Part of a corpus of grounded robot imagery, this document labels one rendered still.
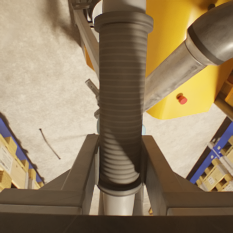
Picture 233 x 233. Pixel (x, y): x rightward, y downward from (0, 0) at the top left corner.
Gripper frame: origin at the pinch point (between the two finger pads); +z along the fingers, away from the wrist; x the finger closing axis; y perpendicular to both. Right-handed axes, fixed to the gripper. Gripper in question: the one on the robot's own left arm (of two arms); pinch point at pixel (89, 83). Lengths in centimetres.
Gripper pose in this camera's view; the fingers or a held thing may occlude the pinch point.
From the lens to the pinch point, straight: 81.7
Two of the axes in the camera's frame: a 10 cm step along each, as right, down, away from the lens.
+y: 8.2, -5.4, -2.0
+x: 1.2, 5.0, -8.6
